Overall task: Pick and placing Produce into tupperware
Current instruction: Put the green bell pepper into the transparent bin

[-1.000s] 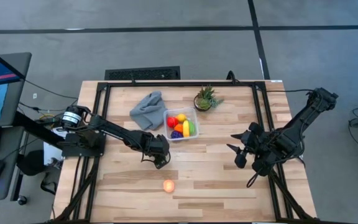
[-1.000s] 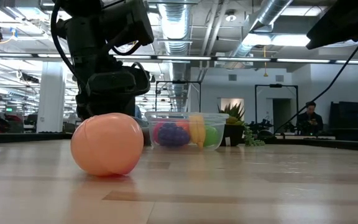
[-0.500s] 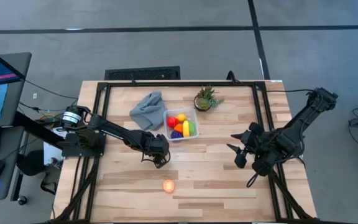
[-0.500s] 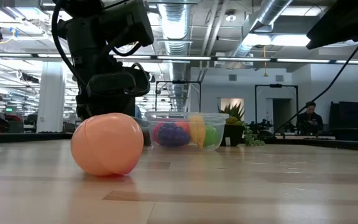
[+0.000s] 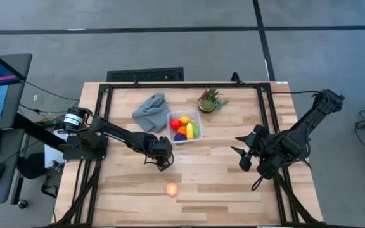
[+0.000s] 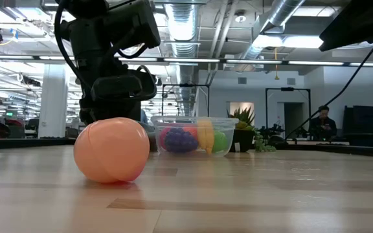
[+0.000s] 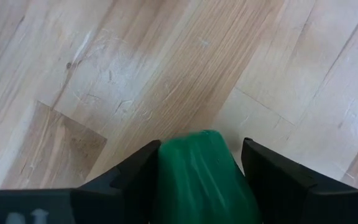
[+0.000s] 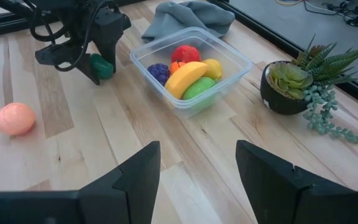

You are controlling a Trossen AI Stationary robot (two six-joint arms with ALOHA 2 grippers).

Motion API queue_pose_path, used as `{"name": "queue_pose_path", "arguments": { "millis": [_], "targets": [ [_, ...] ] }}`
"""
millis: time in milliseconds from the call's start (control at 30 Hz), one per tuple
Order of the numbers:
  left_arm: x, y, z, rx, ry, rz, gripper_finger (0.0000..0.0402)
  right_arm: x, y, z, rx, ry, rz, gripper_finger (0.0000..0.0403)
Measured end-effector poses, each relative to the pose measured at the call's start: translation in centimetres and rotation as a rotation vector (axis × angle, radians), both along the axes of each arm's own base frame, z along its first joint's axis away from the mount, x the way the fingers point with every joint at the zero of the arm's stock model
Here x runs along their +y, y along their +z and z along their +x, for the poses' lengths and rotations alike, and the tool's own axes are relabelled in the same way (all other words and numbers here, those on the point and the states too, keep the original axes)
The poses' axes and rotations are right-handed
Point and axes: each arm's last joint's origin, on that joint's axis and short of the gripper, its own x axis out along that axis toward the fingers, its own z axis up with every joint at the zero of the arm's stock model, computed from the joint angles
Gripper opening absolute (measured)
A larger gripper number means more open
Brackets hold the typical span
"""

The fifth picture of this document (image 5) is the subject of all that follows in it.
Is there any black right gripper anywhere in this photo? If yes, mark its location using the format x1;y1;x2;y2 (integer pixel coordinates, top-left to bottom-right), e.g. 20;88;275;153
230;124;279;172

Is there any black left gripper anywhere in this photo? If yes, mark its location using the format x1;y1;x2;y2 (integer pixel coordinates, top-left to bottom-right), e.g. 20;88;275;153
144;134;175;172

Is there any peach coloured toy fruit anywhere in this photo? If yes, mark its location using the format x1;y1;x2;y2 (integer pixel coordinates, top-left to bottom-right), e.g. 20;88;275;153
165;182;179;197

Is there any yellow toy banana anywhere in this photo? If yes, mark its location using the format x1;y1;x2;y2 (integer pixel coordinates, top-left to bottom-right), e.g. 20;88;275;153
186;122;195;141

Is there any clear plastic container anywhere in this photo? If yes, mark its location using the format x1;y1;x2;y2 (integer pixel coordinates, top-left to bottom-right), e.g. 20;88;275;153
166;109;204;145

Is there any grey cloth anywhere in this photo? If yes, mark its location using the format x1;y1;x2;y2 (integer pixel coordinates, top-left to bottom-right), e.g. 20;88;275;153
132;92;172;134

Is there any small potted succulent plant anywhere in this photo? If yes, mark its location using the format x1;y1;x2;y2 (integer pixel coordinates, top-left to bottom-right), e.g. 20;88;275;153
196;87;229;114

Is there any black floor vent grille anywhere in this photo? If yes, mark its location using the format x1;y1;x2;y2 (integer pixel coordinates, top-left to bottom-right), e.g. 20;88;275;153
106;66;185;82

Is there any white paper sheet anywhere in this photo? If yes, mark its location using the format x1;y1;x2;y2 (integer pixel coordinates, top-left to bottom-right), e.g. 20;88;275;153
44;129;65;168

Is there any black desk support beam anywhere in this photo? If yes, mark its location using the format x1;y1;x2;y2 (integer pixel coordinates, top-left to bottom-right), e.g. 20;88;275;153
13;113;66;152

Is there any grey keyboard tray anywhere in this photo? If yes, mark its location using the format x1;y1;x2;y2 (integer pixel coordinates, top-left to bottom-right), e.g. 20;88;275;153
0;128;25;206

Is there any grey desk top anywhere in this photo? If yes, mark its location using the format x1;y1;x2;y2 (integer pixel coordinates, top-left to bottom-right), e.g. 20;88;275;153
0;53;33;130

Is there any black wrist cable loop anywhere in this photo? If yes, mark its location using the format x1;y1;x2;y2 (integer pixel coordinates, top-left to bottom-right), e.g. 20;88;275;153
251;172;266;192

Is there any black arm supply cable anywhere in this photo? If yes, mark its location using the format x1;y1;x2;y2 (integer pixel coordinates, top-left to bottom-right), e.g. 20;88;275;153
231;72;322;96

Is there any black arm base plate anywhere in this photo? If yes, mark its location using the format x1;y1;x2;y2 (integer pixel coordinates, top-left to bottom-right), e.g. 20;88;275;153
62;134;109;161

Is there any black bag with strap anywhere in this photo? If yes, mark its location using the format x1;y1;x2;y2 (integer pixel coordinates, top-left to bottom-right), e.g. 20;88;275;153
17;152;63;199

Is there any black monitor cable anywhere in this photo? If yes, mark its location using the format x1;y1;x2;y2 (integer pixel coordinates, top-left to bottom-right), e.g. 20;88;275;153
23;80;80;102

